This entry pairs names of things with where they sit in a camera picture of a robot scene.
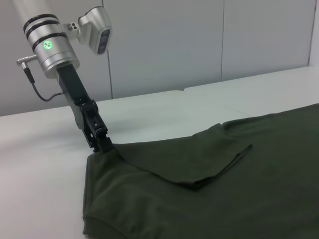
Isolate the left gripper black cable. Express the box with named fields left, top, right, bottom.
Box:
left=16, top=55, right=68, bottom=102

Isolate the dark green t-shirt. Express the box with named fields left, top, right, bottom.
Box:
left=82, top=103, right=319, bottom=239

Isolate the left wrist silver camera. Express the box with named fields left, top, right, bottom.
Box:
left=62, top=6, right=113, bottom=55

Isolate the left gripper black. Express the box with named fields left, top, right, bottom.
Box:
left=56, top=63, right=115, bottom=153

